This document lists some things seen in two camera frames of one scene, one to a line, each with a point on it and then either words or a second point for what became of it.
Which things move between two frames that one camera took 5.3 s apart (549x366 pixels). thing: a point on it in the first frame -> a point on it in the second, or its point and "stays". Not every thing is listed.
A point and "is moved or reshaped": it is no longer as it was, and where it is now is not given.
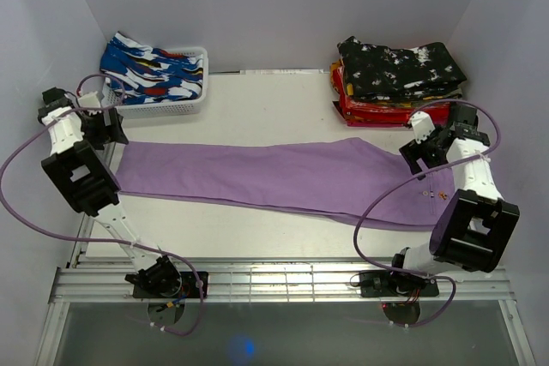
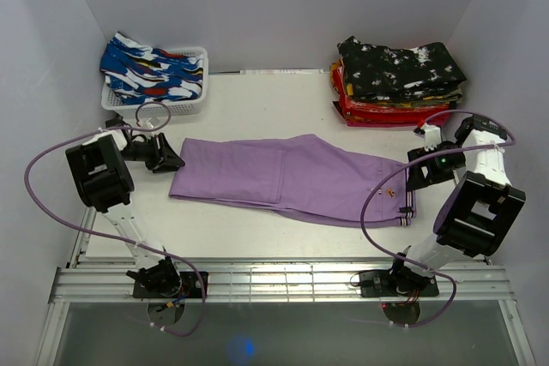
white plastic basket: (190, 105) stays
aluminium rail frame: (81, 281) stays
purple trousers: (345, 175) is moved or reshaped
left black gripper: (114, 133) -> (171, 158)
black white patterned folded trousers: (377, 72) stays
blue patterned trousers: (149, 75) stays
